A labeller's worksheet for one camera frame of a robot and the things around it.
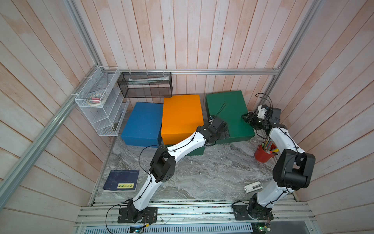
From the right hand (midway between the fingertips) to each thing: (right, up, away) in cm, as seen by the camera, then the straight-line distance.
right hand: (243, 116), depth 91 cm
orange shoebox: (-40, 0, -4) cm, 40 cm away
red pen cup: (+11, -24, -2) cm, 27 cm away
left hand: (-15, -12, -4) cm, 19 cm away
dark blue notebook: (-75, -38, -8) cm, 84 cm away
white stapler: (0, -41, -11) cm, 42 cm away
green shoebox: (-31, -18, -28) cm, 46 cm away
